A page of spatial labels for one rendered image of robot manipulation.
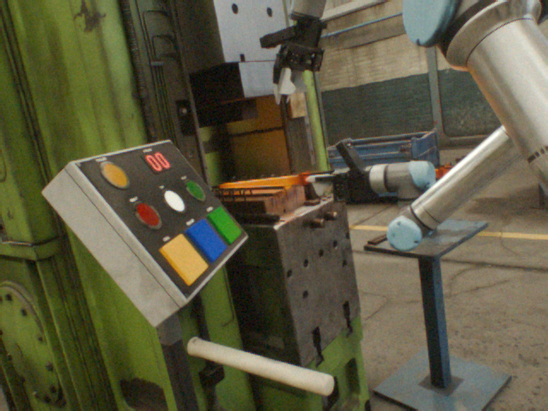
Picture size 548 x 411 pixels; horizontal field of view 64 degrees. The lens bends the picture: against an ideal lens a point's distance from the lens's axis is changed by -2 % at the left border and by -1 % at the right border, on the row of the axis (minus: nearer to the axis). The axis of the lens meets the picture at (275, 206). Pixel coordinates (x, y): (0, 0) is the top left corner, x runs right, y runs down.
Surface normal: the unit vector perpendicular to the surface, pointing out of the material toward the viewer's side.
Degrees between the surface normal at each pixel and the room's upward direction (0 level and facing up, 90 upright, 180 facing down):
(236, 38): 90
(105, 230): 90
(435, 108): 90
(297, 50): 90
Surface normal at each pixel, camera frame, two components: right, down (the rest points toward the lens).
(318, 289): 0.77, 0.00
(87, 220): -0.22, 0.24
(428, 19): -0.98, 0.11
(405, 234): -0.43, 0.26
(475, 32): -0.36, 0.62
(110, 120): -0.61, 0.25
